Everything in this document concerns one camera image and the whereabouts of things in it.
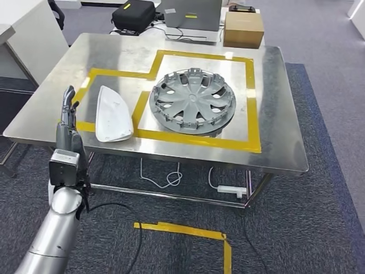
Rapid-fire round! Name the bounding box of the grey laptop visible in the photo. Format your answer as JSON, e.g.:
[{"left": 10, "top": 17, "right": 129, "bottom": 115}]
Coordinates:
[{"left": 156, "top": 0, "right": 223, "bottom": 44}]

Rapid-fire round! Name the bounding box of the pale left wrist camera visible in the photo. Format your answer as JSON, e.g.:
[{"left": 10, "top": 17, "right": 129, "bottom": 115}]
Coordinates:
[{"left": 48, "top": 149, "right": 81, "bottom": 187}]

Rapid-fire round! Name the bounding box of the white side table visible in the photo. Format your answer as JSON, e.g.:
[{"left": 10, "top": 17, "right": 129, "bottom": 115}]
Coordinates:
[{"left": 109, "top": 0, "right": 265, "bottom": 46}]

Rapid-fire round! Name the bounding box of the white power strip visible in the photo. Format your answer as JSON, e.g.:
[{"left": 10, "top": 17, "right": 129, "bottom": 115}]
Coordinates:
[{"left": 217, "top": 185, "right": 247, "bottom": 198}]

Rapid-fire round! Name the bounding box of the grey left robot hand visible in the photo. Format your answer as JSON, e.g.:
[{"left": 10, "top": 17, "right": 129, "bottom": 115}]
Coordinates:
[{"left": 56, "top": 85, "right": 90, "bottom": 186}]

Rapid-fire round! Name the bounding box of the yellow floor tape strip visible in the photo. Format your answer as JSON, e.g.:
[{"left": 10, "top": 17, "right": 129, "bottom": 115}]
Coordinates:
[{"left": 133, "top": 221, "right": 232, "bottom": 274}]

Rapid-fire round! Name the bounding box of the yellow table tape outline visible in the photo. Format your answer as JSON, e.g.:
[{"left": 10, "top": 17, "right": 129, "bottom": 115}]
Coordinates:
[{"left": 58, "top": 50, "right": 261, "bottom": 154}]

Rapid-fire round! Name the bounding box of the black office chair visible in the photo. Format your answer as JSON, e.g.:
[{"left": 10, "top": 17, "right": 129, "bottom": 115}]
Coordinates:
[{"left": 48, "top": 0, "right": 66, "bottom": 31}]

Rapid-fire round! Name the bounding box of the black carrying case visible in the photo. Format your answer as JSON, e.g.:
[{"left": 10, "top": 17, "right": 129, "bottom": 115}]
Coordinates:
[{"left": 111, "top": 0, "right": 156, "bottom": 34}]

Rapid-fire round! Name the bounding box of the white curved plastic part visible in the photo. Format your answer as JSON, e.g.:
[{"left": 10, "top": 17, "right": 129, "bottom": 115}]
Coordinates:
[{"left": 95, "top": 85, "right": 134, "bottom": 143}]

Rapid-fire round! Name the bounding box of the white office desk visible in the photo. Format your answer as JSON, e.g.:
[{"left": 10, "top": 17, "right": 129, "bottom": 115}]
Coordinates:
[{"left": 0, "top": 0, "right": 69, "bottom": 91}]

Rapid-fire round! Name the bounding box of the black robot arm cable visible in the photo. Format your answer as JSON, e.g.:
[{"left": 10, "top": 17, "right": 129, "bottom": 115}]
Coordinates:
[{"left": 76, "top": 185, "right": 143, "bottom": 274}]

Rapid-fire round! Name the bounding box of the steel workbench table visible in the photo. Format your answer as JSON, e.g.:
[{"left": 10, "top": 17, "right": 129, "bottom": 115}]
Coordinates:
[{"left": 2, "top": 33, "right": 309, "bottom": 209}]

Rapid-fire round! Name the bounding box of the black tray device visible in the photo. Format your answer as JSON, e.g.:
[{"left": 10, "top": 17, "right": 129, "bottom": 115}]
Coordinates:
[{"left": 229, "top": 4, "right": 256, "bottom": 13}]

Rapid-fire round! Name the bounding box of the brown cardboard box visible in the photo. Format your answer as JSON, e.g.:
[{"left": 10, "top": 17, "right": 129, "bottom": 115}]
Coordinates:
[{"left": 223, "top": 11, "right": 265, "bottom": 49}]

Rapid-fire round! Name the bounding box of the grey wheel hubcap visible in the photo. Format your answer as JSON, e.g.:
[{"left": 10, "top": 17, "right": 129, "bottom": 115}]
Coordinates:
[{"left": 149, "top": 68, "right": 237, "bottom": 135}]

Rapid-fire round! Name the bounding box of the white loose cable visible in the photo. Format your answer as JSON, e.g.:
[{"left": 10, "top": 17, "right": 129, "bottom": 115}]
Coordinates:
[{"left": 140, "top": 158, "right": 183, "bottom": 189}]

